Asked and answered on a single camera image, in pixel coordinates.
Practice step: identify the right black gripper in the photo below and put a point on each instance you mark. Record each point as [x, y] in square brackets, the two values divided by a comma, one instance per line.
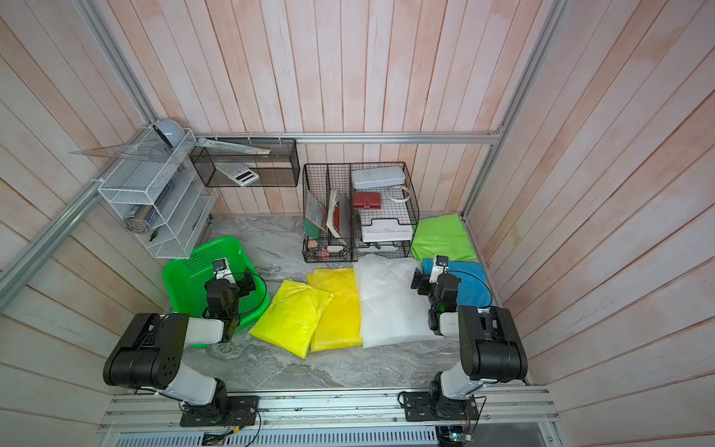
[421, 281]

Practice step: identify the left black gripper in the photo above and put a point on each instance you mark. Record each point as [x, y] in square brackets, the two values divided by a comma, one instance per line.
[243, 282]

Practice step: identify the green plastic basket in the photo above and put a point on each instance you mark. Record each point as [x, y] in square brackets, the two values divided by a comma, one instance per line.
[186, 282]

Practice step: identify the white translucent raincoat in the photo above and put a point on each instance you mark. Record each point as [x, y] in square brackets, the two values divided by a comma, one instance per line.
[391, 311]

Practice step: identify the neon yellow raincoat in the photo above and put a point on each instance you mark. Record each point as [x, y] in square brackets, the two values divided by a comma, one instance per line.
[292, 318]

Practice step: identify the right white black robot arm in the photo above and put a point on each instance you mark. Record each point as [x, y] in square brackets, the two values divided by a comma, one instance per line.
[490, 349]

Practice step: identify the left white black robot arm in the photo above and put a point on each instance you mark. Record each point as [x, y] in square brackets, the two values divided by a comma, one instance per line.
[149, 356]

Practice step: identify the blue folded raincoat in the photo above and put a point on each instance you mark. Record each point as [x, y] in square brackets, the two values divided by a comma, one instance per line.
[473, 289]

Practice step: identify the light green folded raincoat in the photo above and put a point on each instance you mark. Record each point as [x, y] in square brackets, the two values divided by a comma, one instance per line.
[444, 235]

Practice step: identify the white paper tray box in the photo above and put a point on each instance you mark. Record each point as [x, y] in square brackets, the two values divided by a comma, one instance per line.
[386, 230]

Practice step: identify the white tape roll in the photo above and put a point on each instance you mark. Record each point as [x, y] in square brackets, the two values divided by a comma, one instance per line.
[399, 194]

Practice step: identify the rolled silver bundle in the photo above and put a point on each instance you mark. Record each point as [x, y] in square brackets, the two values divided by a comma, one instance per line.
[141, 219]

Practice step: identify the white calculator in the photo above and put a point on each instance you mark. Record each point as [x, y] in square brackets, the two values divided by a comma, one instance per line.
[238, 173]

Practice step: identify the red wallet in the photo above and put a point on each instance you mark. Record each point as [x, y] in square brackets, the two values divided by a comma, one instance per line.
[367, 201]

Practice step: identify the grey pencil case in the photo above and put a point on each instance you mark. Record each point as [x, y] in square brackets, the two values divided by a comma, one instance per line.
[363, 179]

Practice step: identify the clear triangle ruler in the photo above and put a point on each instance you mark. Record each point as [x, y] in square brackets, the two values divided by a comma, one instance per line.
[152, 151]

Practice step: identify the black wire tray stack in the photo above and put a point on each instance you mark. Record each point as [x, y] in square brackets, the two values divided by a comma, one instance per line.
[407, 214]

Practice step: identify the white wire wall shelf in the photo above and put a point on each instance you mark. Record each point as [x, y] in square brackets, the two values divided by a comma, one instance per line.
[183, 203]

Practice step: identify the black mesh wall basket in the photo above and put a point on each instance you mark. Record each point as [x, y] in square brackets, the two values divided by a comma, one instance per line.
[275, 160]

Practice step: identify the black wire file organizer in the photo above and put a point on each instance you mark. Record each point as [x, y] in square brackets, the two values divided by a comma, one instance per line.
[328, 213]

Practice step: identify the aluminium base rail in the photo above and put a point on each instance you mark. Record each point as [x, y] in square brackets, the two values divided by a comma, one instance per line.
[500, 415]

